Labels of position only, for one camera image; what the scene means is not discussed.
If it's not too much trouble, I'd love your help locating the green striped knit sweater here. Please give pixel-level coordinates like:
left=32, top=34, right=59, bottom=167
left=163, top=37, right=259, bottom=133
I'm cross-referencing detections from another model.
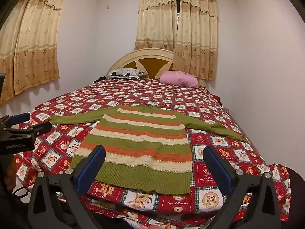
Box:
left=49, top=104, right=245, bottom=195

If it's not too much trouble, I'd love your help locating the red patchwork teddy bedspread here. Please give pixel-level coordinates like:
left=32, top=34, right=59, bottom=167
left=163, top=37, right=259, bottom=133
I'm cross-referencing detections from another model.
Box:
left=15, top=79, right=291, bottom=228

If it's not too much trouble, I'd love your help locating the dark item beside pillow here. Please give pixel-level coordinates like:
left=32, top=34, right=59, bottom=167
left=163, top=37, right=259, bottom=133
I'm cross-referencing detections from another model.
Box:
left=93, top=76, right=107, bottom=83

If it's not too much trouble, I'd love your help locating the grey patterned pillow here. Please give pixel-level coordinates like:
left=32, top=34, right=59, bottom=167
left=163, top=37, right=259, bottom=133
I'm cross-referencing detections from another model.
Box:
left=107, top=68, right=148, bottom=80

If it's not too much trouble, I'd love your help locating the cream wooden headboard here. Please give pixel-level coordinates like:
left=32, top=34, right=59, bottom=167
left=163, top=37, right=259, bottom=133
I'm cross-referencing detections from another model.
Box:
left=105, top=48, right=208, bottom=87

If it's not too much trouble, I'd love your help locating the pink pillow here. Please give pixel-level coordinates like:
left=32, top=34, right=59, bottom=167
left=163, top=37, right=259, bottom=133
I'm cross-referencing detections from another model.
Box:
left=160, top=70, right=199, bottom=88

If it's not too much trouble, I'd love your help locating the beige window curtain left panel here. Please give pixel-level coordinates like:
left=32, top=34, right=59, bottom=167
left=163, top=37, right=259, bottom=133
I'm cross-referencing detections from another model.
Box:
left=134, top=0, right=177, bottom=52

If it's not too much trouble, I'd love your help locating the beige window curtain panel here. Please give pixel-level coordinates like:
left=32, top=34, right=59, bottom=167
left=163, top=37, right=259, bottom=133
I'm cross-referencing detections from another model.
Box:
left=134, top=0, right=177, bottom=52
left=173, top=0, right=219, bottom=81

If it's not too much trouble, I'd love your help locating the beige window curtain right panel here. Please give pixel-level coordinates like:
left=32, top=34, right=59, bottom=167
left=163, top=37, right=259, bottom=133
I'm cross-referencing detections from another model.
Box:
left=173, top=0, right=219, bottom=81

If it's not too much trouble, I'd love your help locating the beige left wall curtain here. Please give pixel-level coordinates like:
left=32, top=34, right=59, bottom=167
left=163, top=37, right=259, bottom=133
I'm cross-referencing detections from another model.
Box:
left=1, top=0, right=65, bottom=103

